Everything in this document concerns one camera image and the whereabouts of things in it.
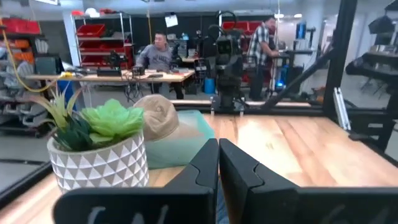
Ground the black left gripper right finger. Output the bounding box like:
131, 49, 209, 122
219, 138, 398, 224

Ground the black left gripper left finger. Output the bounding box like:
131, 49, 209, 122
52, 138, 220, 224

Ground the beige cotton baseball cap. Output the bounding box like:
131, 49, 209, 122
133, 94, 206, 142

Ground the white hard hat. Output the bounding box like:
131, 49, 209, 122
84, 7, 101, 18

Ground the standing person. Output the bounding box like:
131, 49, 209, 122
247, 17, 281, 101

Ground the blue plastic bucket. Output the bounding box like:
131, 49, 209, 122
203, 77, 216, 95

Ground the teal translucent plastic bin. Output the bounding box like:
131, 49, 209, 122
144, 109, 216, 170

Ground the white paper sign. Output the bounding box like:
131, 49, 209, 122
164, 13, 179, 29

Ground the seated person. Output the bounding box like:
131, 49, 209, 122
135, 30, 185, 100

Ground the white geometric plant pot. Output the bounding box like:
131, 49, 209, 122
46, 131, 150, 194

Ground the light green artificial succulent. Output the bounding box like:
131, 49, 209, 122
80, 98, 146, 146

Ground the metal shelf rack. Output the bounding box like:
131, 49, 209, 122
70, 12, 136, 70

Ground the black device on desk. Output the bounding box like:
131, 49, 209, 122
96, 67, 123, 78

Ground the long wooden work desk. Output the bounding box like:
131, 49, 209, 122
25, 68, 197, 84

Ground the dark green spiky plant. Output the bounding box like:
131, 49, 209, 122
29, 86, 94, 152

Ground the red plastic storage bin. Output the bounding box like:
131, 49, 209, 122
76, 23, 106, 39

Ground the black equipment table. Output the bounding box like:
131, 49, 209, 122
345, 51, 398, 83

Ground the grey equipment box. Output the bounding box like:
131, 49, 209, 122
34, 55, 65, 76

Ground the orange storage bin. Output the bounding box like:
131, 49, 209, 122
12, 51, 35, 63

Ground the large red storage bin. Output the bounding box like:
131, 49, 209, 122
0, 17, 42, 35

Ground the black diagonal frame brace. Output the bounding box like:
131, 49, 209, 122
263, 49, 335, 110

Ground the black table edge rail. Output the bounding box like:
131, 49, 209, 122
169, 98, 398, 118

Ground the silver metal bracket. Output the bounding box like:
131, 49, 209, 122
333, 86, 351, 131

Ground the black vertical frame post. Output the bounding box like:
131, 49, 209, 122
322, 0, 358, 119

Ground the black side frame rail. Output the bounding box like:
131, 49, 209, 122
0, 161, 53, 210

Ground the yellow hanging cable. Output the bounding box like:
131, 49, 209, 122
0, 18, 74, 93

